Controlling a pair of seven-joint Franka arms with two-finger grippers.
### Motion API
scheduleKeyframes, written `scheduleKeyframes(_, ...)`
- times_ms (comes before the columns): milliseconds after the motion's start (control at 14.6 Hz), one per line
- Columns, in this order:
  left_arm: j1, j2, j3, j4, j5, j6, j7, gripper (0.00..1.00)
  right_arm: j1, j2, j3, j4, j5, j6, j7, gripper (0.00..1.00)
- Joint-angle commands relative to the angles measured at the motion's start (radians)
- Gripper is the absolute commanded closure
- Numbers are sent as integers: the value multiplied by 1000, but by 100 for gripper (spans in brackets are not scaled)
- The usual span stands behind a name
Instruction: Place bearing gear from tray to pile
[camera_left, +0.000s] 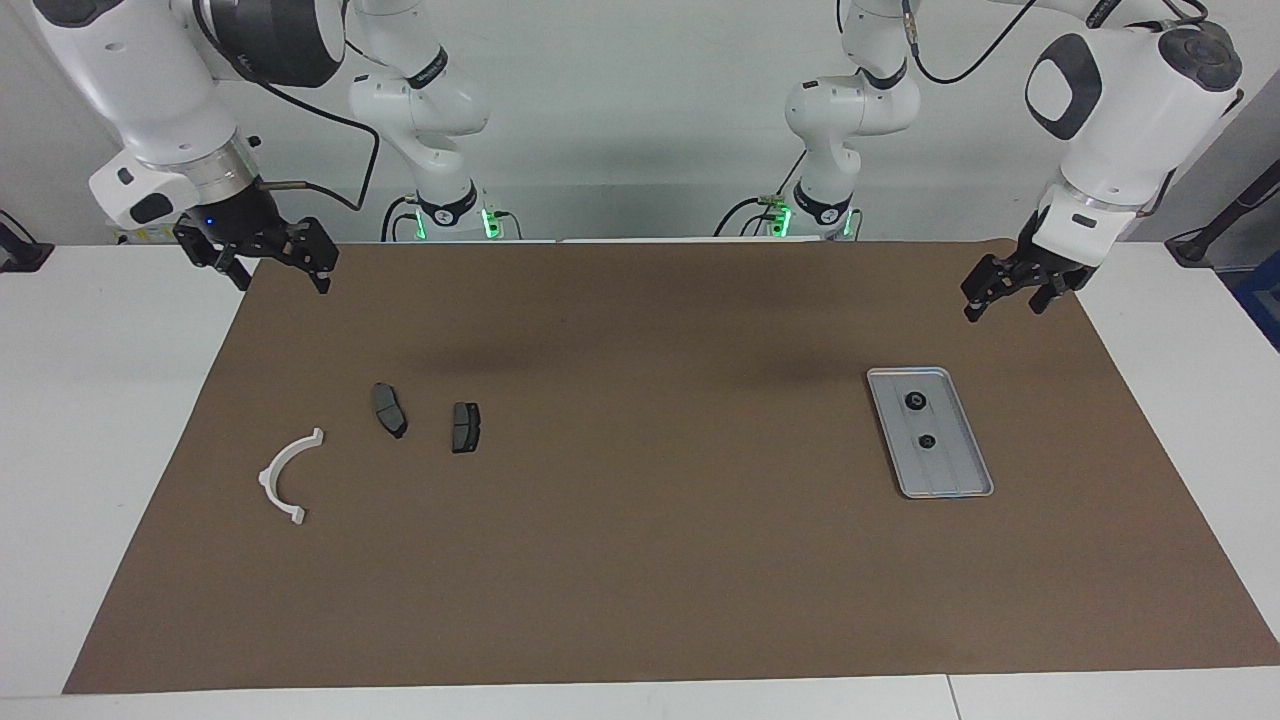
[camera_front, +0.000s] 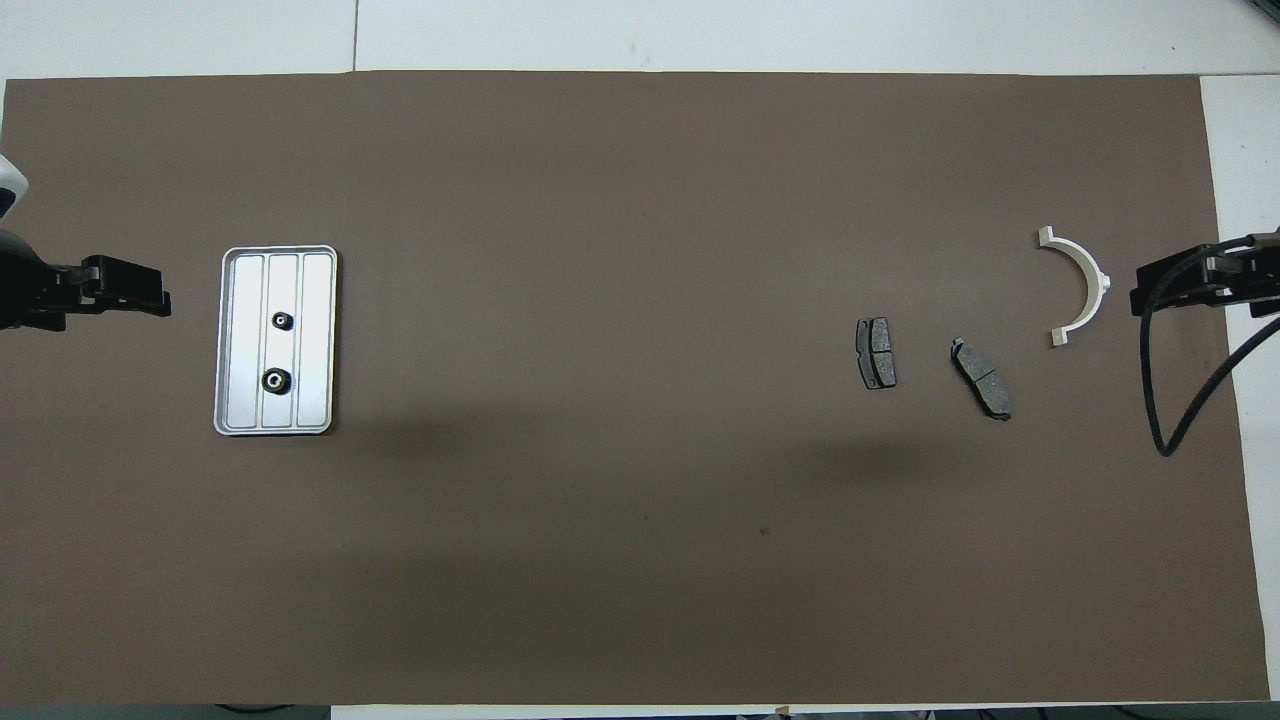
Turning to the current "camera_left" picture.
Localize silver metal tray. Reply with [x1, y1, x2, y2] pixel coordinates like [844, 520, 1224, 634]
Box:
[866, 366, 995, 500]

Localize blue crate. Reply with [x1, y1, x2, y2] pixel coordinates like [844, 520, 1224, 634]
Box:
[1232, 255, 1280, 351]

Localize brown table mat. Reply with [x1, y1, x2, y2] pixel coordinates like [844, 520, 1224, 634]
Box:
[62, 238, 1280, 696]

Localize black right base cables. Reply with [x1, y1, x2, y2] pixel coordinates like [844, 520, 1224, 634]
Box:
[380, 195, 521, 243]

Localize black base cables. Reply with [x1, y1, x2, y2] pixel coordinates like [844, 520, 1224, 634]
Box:
[714, 150, 861, 239]
[380, 195, 521, 243]

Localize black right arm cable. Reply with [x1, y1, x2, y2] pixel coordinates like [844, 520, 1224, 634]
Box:
[195, 0, 382, 214]

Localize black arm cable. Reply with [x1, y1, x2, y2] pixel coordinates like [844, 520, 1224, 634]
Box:
[195, 0, 382, 214]
[898, 0, 1213, 87]

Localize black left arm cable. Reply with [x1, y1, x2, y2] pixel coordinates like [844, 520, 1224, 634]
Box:
[898, 0, 1213, 87]

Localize white curved plastic bracket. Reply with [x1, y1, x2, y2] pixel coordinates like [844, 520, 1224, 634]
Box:
[258, 428, 326, 527]

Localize black clamp mount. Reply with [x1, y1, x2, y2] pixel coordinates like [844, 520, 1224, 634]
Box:
[0, 210, 56, 273]

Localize black left base cables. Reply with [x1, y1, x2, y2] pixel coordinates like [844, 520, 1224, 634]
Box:
[714, 150, 861, 239]

